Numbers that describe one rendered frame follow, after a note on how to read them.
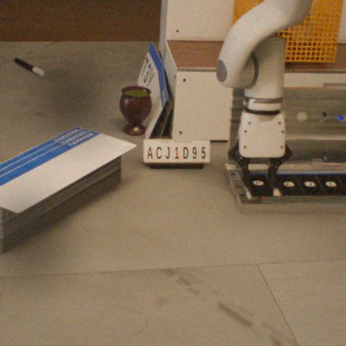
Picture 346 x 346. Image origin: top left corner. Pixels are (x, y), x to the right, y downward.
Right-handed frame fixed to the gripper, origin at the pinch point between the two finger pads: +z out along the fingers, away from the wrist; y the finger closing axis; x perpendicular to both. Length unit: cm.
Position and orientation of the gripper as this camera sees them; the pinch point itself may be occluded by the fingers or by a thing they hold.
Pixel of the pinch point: (259, 178)
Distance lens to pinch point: 209.5
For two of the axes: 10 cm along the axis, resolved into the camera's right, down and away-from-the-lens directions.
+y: 9.9, 0.0, 1.4
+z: -0.3, 9.7, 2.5
